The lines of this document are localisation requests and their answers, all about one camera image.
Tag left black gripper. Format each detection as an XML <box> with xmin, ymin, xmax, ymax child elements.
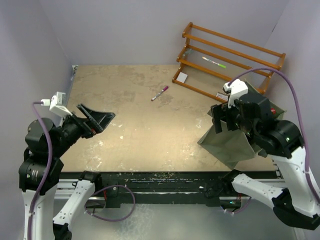
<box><xmin>50</xmin><ymin>102</ymin><xmax>115</xmax><ymax>156</ymax></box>

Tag green canvas bag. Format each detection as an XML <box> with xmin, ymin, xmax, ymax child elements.
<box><xmin>197</xmin><ymin>81</ymin><xmax>285</xmax><ymax>169</ymax></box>

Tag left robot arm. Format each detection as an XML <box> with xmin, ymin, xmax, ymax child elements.
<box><xmin>18</xmin><ymin>104</ymin><xmax>116</xmax><ymax>240</ymax></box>

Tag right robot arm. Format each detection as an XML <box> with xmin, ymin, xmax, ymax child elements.
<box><xmin>210</xmin><ymin>93</ymin><xmax>320</xmax><ymax>230</ymax></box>

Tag small red white packet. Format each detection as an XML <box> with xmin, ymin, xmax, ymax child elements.
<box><xmin>216</xmin><ymin>92</ymin><xmax>229</xmax><ymax>101</ymax></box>

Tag green marker pen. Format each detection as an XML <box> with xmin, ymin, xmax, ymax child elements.
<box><xmin>202</xmin><ymin>56</ymin><xmax>227</xmax><ymax>69</ymax></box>

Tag white card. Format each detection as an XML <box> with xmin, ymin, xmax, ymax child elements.
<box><xmin>176</xmin><ymin>72</ymin><xmax>188</xmax><ymax>83</ymax></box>

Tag purple marker pen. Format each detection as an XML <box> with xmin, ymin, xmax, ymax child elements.
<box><xmin>151</xmin><ymin>86</ymin><xmax>169</xmax><ymax>102</ymax></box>

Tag wooden shelf rack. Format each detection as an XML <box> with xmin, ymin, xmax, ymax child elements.
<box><xmin>172</xmin><ymin>22</ymin><xmax>286</xmax><ymax>103</ymax></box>

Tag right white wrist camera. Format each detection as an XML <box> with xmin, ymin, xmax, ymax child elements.
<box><xmin>222</xmin><ymin>79</ymin><xmax>248</xmax><ymax>109</ymax></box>

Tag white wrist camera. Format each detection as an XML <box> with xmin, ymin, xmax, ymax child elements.
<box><xmin>49</xmin><ymin>91</ymin><xmax>72</xmax><ymax>118</ymax></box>
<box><xmin>222</xmin><ymin>79</ymin><xmax>248</xmax><ymax>109</ymax></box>

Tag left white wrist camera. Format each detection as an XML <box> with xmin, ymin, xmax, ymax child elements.
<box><xmin>49</xmin><ymin>91</ymin><xmax>72</xmax><ymax>118</ymax></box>

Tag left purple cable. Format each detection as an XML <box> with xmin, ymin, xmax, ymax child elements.
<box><xmin>23</xmin><ymin>100</ymin><xmax>137</xmax><ymax>240</ymax></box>

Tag purple cable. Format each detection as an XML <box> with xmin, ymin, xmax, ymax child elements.
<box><xmin>23</xmin><ymin>100</ymin><xmax>137</xmax><ymax>240</ymax></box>
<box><xmin>222</xmin><ymin>67</ymin><xmax>320</xmax><ymax>216</ymax></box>

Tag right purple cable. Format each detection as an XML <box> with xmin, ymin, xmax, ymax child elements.
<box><xmin>222</xmin><ymin>67</ymin><xmax>320</xmax><ymax>216</ymax></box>

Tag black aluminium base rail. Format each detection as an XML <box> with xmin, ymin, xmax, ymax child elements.
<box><xmin>53</xmin><ymin>171</ymin><xmax>287</xmax><ymax>208</ymax></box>

